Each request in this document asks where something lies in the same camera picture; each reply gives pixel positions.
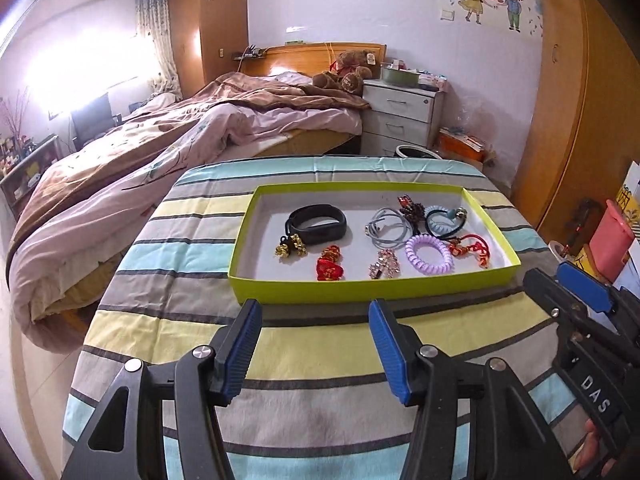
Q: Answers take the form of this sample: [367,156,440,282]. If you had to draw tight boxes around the round waste bin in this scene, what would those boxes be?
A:
[395,144,443,160]

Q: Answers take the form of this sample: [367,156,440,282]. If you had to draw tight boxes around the floral curtain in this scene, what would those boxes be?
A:
[135,0,183,103]

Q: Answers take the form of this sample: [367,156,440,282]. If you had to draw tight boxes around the pile of books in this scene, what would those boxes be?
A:
[432,127,496,173]

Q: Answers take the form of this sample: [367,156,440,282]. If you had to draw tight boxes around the green round tin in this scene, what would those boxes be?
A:
[380,65,421,87]

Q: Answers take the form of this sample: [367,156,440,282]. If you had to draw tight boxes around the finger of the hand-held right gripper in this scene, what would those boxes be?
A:
[522,267,582,342]
[556,261,620,316]

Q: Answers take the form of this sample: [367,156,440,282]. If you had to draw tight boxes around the cluttered low shelf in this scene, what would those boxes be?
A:
[0,132,61,221]

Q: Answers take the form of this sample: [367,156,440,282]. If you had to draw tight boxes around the grey elastic hair ties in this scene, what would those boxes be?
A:
[364,206,416,241]

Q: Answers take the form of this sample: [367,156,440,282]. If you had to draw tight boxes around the black beaded cord hair tie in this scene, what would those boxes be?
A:
[425,206,469,236]

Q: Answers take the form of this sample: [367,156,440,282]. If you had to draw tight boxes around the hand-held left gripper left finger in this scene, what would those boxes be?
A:
[60,298,263,480]

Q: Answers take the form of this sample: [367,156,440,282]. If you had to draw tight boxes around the black chair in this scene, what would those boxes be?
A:
[70,92,123,151]

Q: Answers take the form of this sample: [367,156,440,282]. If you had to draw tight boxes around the pile of small boxes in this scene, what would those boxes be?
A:
[417,67,448,92]

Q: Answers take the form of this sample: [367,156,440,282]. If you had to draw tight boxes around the purple spiral hair tie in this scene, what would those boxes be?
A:
[405,235,455,276]

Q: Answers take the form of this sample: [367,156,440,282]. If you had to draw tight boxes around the bed with pink quilt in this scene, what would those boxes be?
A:
[7,71,373,351]

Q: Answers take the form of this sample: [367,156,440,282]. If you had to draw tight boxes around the brown teddy bear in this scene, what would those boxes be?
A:
[312,50,378,96]

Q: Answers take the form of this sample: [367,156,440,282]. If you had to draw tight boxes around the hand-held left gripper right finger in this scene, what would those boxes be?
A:
[368,298,573,480]

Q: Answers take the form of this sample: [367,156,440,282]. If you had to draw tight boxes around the black wristband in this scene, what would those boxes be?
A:
[285,204,348,247]

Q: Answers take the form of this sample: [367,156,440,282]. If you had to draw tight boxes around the narrow wooden wardrobe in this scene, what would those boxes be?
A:
[167,0,250,101]

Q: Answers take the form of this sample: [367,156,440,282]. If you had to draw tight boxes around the pink beaded hair clip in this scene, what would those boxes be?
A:
[368,247,401,280]

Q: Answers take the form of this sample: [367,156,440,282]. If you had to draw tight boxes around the red braided hair tie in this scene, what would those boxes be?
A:
[315,244,347,282]

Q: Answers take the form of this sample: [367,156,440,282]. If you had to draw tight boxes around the upright books and papers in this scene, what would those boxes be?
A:
[612,160,640,231]

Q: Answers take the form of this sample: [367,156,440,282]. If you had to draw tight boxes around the wooden bed headboard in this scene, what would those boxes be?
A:
[240,42,388,81]

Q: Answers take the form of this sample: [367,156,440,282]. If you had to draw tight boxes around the large wooden wardrobe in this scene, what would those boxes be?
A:
[512,0,640,231]

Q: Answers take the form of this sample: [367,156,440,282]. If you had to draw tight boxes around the black gold bell hair tie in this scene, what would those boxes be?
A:
[272,232,308,261]

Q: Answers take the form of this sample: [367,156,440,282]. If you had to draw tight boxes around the red gold knot ornament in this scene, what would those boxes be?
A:
[447,232,493,271]

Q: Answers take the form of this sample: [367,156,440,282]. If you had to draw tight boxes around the pink plastic container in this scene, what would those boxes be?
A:
[590,199,636,286]

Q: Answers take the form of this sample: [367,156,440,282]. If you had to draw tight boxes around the green cardboard box tray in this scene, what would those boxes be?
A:
[227,183,522,306]

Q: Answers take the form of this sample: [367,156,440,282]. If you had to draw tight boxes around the dark beaded hair ornament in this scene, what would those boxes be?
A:
[397,195,426,226]

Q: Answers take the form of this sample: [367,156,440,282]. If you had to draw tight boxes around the person's right hand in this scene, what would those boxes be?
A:
[569,419,616,477]

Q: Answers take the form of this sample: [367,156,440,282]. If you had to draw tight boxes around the white nightstand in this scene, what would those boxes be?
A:
[360,80,446,158]

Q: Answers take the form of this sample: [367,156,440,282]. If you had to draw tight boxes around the blue spiral hair tie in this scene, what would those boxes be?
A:
[425,204,463,238]

